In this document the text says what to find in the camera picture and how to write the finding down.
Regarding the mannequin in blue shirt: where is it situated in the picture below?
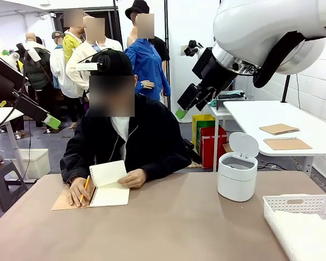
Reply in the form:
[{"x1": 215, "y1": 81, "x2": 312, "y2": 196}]
[{"x1": 124, "y1": 12, "x2": 171, "y2": 100}]

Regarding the brown cardboard spiral notebook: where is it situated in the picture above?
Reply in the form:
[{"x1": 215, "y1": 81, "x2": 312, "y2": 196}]
[
  {"x1": 263, "y1": 137, "x2": 313, "y2": 151},
  {"x1": 259, "y1": 123, "x2": 300, "y2": 136}
]

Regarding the red shopping bag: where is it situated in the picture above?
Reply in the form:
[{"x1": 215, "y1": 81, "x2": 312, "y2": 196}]
[{"x1": 199, "y1": 125, "x2": 228, "y2": 169}]

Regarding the white plastic crate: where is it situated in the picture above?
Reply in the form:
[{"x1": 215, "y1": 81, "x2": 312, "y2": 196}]
[{"x1": 10, "y1": 148, "x2": 51, "y2": 180}]

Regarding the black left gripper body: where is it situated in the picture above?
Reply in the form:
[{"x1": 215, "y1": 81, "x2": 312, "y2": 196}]
[{"x1": 0, "y1": 58, "x2": 27, "y2": 103}]

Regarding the person's right hand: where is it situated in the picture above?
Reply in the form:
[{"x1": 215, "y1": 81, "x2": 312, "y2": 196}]
[{"x1": 67, "y1": 175, "x2": 96, "y2": 208}]

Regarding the mannequin in dark vest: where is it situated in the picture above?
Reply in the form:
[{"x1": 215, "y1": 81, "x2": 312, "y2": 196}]
[{"x1": 23, "y1": 32, "x2": 54, "y2": 128}]

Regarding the white perforated plastic basket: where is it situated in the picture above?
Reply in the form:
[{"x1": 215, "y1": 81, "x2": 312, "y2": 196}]
[{"x1": 262, "y1": 193, "x2": 326, "y2": 261}]

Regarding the mannequin in black shirt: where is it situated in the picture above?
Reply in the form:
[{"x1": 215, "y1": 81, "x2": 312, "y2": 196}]
[{"x1": 149, "y1": 35, "x2": 171, "y2": 105}]

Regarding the spiral notebook brown cover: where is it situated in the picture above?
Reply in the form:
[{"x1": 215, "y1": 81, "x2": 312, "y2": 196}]
[{"x1": 51, "y1": 179, "x2": 130, "y2": 212}]

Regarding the yellow pencil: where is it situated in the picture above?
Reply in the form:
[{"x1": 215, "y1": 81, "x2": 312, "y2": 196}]
[{"x1": 80, "y1": 175, "x2": 90, "y2": 202}]

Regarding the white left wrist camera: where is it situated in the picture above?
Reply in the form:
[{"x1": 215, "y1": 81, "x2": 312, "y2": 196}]
[{"x1": 15, "y1": 42, "x2": 41, "y2": 62}]

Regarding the thick black arm hose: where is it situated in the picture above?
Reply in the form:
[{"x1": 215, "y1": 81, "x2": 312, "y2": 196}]
[{"x1": 252, "y1": 26, "x2": 326, "y2": 89}]

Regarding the green yellow shopping bag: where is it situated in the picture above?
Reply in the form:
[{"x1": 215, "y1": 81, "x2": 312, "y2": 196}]
[{"x1": 192, "y1": 114, "x2": 217, "y2": 153}]

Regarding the white trash can with lid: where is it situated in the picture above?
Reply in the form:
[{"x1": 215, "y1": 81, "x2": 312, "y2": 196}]
[{"x1": 217, "y1": 132, "x2": 260, "y2": 202}]

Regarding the person's left forearm black sleeve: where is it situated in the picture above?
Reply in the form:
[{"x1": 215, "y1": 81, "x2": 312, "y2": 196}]
[{"x1": 145, "y1": 152, "x2": 192, "y2": 182}]

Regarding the person's right forearm black sleeve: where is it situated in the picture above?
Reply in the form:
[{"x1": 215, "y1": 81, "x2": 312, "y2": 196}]
[{"x1": 60, "y1": 146, "x2": 90, "y2": 185}]

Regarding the black backdrop pole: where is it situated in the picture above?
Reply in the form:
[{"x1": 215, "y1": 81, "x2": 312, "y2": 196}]
[{"x1": 164, "y1": 0, "x2": 171, "y2": 90}]

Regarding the small white side table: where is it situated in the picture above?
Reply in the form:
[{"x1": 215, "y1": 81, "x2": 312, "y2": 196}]
[{"x1": 205, "y1": 103, "x2": 234, "y2": 172}]

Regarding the black bucket hat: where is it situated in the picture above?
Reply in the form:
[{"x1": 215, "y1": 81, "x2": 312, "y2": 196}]
[{"x1": 124, "y1": 0, "x2": 150, "y2": 20}]

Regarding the grey plastic stool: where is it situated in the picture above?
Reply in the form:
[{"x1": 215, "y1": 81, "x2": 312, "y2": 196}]
[{"x1": 0, "y1": 159, "x2": 28, "y2": 213}]

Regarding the black cap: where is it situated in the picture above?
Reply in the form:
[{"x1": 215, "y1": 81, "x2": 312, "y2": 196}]
[{"x1": 91, "y1": 50, "x2": 134, "y2": 77}]

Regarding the black chair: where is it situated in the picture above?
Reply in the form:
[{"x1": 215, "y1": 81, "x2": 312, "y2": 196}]
[{"x1": 183, "y1": 138, "x2": 202, "y2": 164}]

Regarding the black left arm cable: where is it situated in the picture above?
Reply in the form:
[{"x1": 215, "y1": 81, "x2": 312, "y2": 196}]
[{"x1": 0, "y1": 50, "x2": 28, "y2": 133}]

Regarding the black stand pole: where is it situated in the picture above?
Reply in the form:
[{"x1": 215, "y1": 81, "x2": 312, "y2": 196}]
[{"x1": 280, "y1": 73, "x2": 292, "y2": 103}]

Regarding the white notebook page sheet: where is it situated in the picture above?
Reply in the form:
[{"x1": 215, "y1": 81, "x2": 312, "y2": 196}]
[{"x1": 89, "y1": 160, "x2": 128, "y2": 188}]

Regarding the person's left hand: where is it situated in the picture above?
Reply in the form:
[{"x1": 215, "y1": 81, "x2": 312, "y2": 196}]
[{"x1": 117, "y1": 168, "x2": 147, "y2": 189}]

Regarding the large white side table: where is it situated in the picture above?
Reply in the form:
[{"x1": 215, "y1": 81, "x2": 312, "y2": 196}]
[{"x1": 223, "y1": 100, "x2": 326, "y2": 177}]

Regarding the person in black jacket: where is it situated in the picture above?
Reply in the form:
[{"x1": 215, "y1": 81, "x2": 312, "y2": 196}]
[{"x1": 60, "y1": 94, "x2": 192, "y2": 185}]

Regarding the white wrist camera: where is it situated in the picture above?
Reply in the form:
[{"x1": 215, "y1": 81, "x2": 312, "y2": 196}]
[
  {"x1": 179, "y1": 40, "x2": 204, "y2": 58},
  {"x1": 15, "y1": 42, "x2": 41, "y2": 62}
]

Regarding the black tray with items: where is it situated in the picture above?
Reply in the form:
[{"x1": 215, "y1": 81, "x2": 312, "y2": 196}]
[{"x1": 216, "y1": 91, "x2": 247, "y2": 111}]

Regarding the person in cream jacket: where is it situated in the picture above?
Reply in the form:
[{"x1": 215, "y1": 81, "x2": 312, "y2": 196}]
[{"x1": 66, "y1": 16, "x2": 123, "y2": 104}]

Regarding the black floor cable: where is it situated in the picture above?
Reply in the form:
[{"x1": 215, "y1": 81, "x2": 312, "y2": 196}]
[{"x1": 259, "y1": 163, "x2": 285, "y2": 171}]

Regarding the white desk with leg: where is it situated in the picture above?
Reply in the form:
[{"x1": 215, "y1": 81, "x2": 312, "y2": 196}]
[{"x1": 0, "y1": 106, "x2": 37, "y2": 183}]

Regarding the person in yellow jacket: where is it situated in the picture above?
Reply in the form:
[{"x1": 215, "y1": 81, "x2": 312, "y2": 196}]
[{"x1": 62, "y1": 8, "x2": 85, "y2": 65}]

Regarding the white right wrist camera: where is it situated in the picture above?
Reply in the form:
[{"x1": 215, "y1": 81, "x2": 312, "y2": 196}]
[{"x1": 179, "y1": 40, "x2": 204, "y2": 58}]

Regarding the thin black hanging cable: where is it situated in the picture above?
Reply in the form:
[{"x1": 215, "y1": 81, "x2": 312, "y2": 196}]
[{"x1": 296, "y1": 73, "x2": 302, "y2": 109}]

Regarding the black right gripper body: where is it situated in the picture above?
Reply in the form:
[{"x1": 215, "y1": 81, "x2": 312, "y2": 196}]
[{"x1": 192, "y1": 47, "x2": 239, "y2": 96}]

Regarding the capped person in white shirt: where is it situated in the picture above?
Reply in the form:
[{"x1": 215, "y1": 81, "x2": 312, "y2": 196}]
[{"x1": 49, "y1": 30, "x2": 84, "y2": 123}]

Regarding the white head-mounted camera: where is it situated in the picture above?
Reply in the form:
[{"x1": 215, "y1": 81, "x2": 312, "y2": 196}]
[{"x1": 76, "y1": 48, "x2": 111, "y2": 73}]

